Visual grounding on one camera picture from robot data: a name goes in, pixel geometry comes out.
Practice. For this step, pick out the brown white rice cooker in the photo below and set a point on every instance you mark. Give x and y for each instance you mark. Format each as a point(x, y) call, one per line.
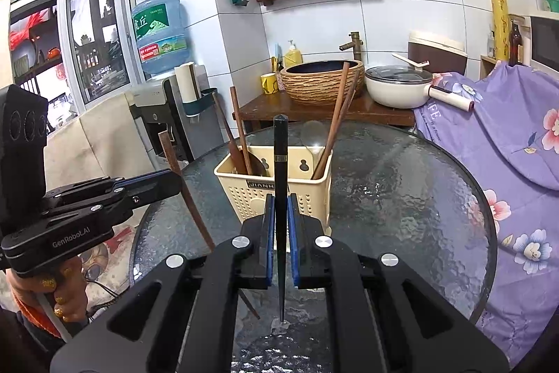
point(441, 52)

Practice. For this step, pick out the yellow mug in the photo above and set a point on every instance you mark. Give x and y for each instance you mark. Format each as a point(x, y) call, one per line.
point(270, 84)

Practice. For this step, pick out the white pot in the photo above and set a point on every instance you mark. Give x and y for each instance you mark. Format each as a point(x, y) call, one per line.
point(393, 95)

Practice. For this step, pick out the glass pot lid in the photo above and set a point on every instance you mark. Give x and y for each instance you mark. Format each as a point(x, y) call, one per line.
point(397, 75)

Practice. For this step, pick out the purple floral cloth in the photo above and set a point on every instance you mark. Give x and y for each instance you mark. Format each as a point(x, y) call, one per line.
point(502, 163)

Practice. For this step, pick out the small wooden box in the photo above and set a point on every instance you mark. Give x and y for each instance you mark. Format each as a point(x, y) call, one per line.
point(487, 69)

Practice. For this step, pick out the metal spoon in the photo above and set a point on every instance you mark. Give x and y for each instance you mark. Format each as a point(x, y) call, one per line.
point(313, 135)

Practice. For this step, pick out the beige plastic utensil holder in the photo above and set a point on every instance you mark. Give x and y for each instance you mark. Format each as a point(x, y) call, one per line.
point(305, 198)

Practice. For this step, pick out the blue water jug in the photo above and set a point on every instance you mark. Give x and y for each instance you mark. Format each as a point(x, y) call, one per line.
point(159, 36)

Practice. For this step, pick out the grey water dispenser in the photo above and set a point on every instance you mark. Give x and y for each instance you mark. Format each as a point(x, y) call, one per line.
point(153, 106)

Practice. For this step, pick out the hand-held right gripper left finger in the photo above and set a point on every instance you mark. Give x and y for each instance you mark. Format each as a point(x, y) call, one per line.
point(270, 242)

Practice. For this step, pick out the woven pattern basin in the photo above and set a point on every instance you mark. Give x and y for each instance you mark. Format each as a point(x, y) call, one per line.
point(305, 87)

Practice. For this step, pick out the green wall holder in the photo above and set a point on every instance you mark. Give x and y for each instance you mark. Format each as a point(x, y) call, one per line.
point(201, 102)

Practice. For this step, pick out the beige cloth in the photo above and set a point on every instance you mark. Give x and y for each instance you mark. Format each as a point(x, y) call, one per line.
point(105, 141)

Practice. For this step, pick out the brass faucet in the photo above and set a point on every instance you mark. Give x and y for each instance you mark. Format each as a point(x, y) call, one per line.
point(354, 45)

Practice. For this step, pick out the yellow roll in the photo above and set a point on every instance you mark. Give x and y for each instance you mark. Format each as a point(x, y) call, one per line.
point(500, 28)

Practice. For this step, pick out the small clear bottle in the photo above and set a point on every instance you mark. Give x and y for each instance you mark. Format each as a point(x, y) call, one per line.
point(491, 47)

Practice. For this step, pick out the person's left forearm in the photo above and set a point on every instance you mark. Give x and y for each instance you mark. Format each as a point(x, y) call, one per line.
point(32, 314)

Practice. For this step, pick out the sliding window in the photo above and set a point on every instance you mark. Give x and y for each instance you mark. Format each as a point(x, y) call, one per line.
point(100, 45)

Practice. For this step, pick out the white rice spoon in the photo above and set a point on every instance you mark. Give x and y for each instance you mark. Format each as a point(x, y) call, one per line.
point(408, 62)

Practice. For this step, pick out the wooden spoon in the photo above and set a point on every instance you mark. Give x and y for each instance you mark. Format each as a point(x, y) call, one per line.
point(225, 128)

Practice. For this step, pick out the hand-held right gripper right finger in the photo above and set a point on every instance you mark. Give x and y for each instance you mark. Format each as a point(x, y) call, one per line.
point(291, 242)

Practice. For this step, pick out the yellow soap dispenser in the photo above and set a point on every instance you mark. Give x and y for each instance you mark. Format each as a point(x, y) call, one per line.
point(293, 58)

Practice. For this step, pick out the black chopstick with gold band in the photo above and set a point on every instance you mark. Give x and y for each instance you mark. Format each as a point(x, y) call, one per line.
point(279, 163)

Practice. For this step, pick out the wooden counter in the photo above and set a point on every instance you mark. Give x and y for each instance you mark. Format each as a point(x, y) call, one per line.
point(279, 108)

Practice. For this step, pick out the white microwave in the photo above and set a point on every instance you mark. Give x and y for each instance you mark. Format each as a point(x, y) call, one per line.
point(546, 45)

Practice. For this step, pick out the person's left hand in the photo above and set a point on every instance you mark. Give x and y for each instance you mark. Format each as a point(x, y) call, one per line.
point(65, 290)

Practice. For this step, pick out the brown glass bottle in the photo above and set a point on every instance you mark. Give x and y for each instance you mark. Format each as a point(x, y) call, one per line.
point(515, 47)

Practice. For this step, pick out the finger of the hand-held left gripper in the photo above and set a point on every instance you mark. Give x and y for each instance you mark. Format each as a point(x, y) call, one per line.
point(144, 180)
point(109, 213)

